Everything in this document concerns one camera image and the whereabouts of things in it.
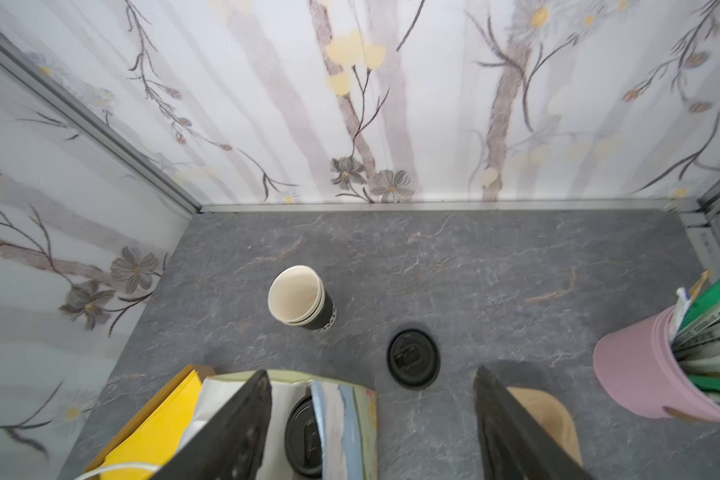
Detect pink straw holder cup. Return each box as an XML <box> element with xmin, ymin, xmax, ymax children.
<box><xmin>592</xmin><ymin>307</ymin><xmax>720</xmax><ymax>424</ymax></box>

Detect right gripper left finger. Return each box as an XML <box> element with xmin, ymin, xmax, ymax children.
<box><xmin>153</xmin><ymin>370</ymin><xmax>272</xmax><ymax>480</ymax></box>

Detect green white wrapped straws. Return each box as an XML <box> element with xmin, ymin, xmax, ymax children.
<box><xmin>669</xmin><ymin>270</ymin><xmax>720</xmax><ymax>408</ymax></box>

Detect yellow napkins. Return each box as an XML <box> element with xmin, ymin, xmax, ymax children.
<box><xmin>95</xmin><ymin>369</ymin><xmax>204</xmax><ymax>480</ymax></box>

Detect green white paper bag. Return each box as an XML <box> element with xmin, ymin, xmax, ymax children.
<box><xmin>89</xmin><ymin>368</ymin><xmax>379</xmax><ymax>480</ymax></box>

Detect black plastic cup lid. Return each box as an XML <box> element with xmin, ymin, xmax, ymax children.
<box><xmin>284</xmin><ymin>395</ymin><xmax>323</xmax><ymax>479</ymax></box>

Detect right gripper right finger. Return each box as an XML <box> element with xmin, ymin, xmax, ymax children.
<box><xmin>474</xmin><ymin>366</ymin><xmax>592</xmax><ymax>479</ymax></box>

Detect stack of black lids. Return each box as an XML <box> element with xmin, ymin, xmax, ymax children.
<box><xmin>386</xmin><ymin>328</ymin><xmax>441</xmax><ymax>390</ymax></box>

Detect brown pulp cup carrier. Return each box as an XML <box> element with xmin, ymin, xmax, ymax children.
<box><xmin>508</xmin><ymin>387</ymin><xmax>584</xmax><ymax>467</ymax></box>

